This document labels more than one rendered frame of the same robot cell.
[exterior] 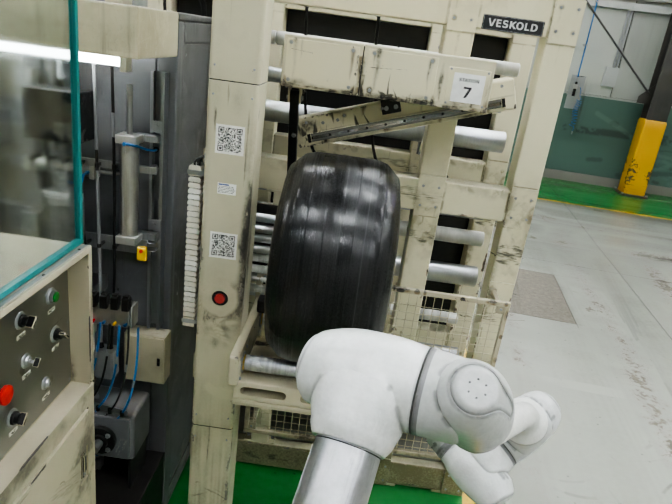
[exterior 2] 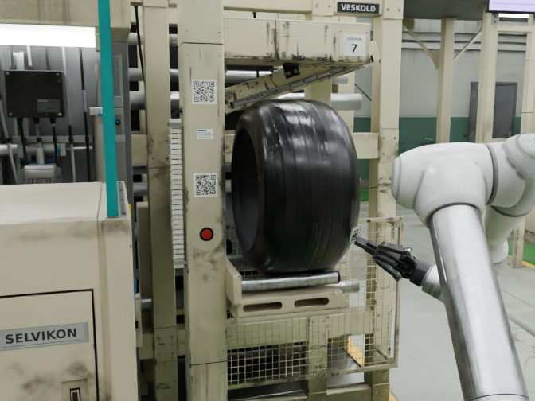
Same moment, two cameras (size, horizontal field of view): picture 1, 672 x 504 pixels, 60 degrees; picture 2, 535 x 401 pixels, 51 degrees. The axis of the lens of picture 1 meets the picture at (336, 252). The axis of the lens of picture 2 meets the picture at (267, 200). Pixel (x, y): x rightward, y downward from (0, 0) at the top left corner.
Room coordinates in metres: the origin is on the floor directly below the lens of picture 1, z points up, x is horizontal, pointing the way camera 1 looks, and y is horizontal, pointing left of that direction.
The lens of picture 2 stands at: (-0.24, 0.61, 1.44)
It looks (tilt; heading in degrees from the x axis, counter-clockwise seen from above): 9 degrees down; 344
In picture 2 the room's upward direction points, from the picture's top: straight up
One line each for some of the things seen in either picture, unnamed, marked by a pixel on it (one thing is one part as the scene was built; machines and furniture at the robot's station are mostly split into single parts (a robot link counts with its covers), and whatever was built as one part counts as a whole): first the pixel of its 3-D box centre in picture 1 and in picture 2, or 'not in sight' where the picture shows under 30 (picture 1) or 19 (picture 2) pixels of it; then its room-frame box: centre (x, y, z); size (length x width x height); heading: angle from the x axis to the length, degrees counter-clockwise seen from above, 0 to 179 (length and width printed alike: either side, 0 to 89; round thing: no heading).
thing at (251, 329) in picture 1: (248, 337); (225, 273); (1.58, 0.23, 0.90); 0.40 x 0.03 x 0.10; 179
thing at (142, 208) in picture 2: not in sight; (146, 289); (2.40, 0.45, 0.61); 0.33 x 0.06 x 0.86; 179
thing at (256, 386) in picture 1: (298, 389); (287, 300); (1.44, 0.05, 0.83); 0.36 x 0.09 x 0.06; 89
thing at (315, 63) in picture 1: (386, 72); (285, 44); (1.87, -0.08, 1.71); 0.61 x 0.25 x 0.15; 89
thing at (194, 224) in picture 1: (195, 247); (177, 193); (1.53, 0.39, 1.19); 0.05 x 0.04 x 0.48; 179
